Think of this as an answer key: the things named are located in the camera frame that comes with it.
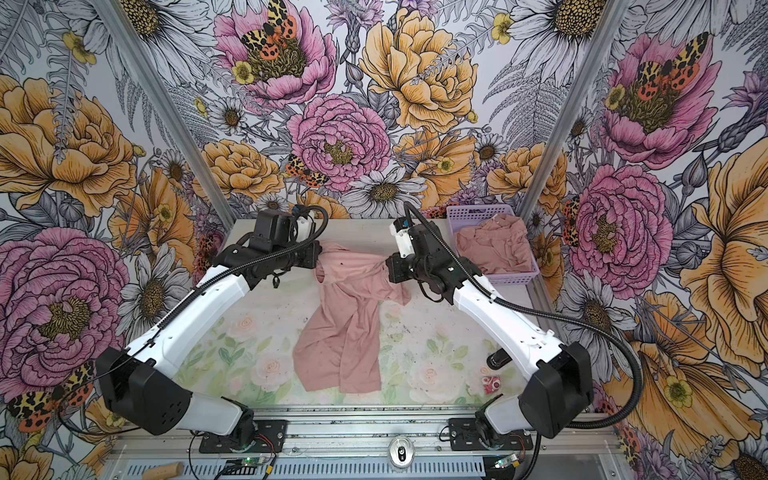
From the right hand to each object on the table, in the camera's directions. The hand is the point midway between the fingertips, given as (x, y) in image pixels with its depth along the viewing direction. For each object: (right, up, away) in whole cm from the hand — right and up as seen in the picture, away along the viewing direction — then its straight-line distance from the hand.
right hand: (389, 270), depth 78 cm
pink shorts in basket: (+39, +7, +31) cm, 51 cm away
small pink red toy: (+26, -29, 0) cm, 39 cm away
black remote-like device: (+30, -25, +5) cm, 39 cm away
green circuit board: (-32, -44, -7) cm, 55 cm away
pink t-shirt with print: (-14, -22, +9) cm, 27 cm away
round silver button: (+3, -35, -18) cm, 39 cm away
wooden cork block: (-50, -44, -10) cm, 68 cm away
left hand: (-19, +3, +2) cm, 20 cm away
